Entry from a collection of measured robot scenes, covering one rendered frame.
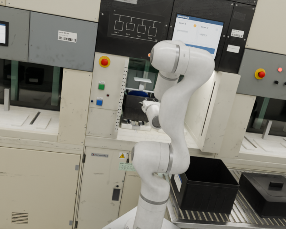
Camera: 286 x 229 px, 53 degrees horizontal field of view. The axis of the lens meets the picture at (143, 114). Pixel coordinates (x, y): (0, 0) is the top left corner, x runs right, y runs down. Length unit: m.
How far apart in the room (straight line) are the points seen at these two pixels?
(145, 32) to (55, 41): 0.51
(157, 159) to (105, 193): 1.02
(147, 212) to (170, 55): 0.63
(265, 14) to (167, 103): 1.07
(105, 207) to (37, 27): 1.25
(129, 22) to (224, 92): 0.71
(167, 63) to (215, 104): 0.91
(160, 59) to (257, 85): 1.09
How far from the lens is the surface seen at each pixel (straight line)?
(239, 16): 1.85
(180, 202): 1.53
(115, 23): 1.69
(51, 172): 2.00
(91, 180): 2.01
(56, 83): 2.24
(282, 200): 1.73
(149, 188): 1.16
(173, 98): 1.02
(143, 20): 1.70
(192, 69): 1.00
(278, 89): 2.04
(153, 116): 1.33
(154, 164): 1.10
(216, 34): 1.80
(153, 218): 1.24
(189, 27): 1.75
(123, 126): 2.04
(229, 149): 2.06
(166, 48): 0.98
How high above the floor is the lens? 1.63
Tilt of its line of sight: 19 degrees down
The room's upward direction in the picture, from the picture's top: 10 degrees clockwise
